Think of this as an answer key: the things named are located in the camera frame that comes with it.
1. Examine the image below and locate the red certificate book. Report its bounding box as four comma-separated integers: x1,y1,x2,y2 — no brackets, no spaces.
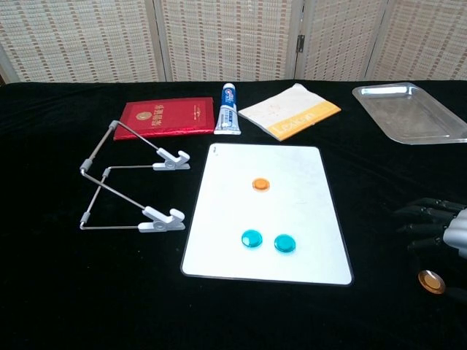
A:
112,96,216,141

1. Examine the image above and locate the blue white toothpaste tube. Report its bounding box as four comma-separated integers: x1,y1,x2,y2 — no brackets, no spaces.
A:
213,82,242,136

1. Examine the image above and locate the black velvet tablecloth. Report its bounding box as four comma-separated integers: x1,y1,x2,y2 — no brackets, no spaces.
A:
0,79,467,350

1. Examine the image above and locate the teal disc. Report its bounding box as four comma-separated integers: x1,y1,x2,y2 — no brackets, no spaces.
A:
241,229,263,250
274,233,297,255

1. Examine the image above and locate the white and yellow box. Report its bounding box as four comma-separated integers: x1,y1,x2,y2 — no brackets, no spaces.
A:
237,82,342,142

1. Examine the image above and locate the wire stand with white clips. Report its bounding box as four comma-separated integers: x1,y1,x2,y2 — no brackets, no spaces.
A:
78,120,192,233

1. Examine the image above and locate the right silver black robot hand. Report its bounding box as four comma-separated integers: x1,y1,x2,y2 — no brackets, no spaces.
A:
393,197,467,306

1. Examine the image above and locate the woven folding screen panel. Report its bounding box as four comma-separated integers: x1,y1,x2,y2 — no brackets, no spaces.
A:
293,0,393,82
364,0,467,82
0,0,163,84
152,0,306,83

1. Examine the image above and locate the white magnetic board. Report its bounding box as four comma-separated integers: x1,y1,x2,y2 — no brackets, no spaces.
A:
180,142,355,287

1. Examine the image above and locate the stainless steel tray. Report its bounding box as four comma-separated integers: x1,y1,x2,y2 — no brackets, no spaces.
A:
351,82,467,146

